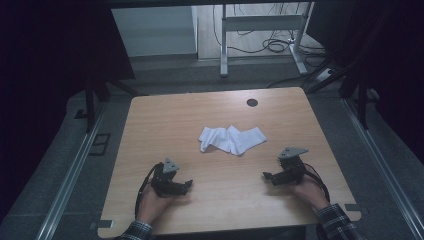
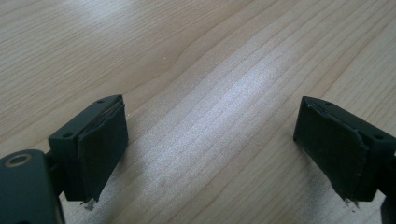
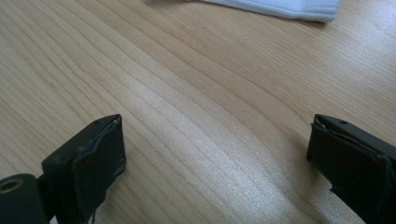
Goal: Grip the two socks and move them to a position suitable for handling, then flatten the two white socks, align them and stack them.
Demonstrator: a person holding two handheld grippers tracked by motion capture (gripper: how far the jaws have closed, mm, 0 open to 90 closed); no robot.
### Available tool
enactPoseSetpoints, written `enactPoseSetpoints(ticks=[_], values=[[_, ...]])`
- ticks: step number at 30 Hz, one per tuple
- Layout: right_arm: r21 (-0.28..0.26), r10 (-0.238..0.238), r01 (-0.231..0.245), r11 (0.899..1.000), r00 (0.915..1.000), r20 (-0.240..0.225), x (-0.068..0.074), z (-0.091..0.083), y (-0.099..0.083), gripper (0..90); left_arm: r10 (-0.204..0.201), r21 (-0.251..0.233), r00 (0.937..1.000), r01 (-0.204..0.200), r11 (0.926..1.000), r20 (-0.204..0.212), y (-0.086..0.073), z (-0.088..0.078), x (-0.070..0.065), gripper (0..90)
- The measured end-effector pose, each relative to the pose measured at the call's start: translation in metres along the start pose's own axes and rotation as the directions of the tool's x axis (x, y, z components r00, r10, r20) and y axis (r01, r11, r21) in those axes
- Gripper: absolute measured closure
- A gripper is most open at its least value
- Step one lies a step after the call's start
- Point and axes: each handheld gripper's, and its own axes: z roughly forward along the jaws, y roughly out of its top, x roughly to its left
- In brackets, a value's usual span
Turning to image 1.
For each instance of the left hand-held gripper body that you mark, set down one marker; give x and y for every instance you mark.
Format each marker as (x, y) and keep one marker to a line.
(165, 181)

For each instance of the white power strip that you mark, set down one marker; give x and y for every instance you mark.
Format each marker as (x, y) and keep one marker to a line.
(325, 74)

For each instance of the white board panel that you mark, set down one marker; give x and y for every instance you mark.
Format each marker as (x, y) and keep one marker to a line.
(153, 31)

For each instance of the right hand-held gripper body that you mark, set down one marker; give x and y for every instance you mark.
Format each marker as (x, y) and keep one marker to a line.
(293, 170)

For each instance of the black round table grommet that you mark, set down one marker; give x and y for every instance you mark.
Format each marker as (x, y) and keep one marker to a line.
(252, 102)

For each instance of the white metal desk frame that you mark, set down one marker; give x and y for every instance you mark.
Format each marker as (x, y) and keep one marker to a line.
(263, 22)

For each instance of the black metal stand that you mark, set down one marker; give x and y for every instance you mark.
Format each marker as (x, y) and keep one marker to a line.
(90, 106)
(362, 103)

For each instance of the black floor outlet frame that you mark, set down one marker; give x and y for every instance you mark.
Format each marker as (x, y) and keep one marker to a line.
(100, 144)

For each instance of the aluminium floor rail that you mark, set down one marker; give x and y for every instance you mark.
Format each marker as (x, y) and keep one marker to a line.
(71, 176)
(383, 166)

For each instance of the dark curtain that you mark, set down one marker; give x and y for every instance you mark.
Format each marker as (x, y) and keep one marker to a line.
(393, 60)
(43, 66)

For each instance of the person's right hand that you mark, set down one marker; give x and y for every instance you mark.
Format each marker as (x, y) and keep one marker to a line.
(310, 191)

